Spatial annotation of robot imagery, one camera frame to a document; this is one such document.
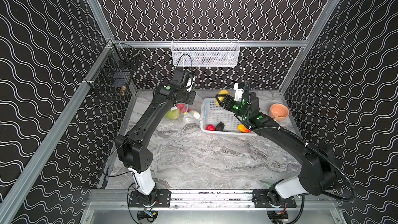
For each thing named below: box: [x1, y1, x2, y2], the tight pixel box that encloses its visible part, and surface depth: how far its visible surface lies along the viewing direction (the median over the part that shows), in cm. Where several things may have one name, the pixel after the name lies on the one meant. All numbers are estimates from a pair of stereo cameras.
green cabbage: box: [165, 108, 180, 121], surface depth 100 cm
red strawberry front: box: [205, 124, 216, 131], surface depth 96 cm
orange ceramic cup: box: [268, 103, 290, 122], surface depth 105 cm
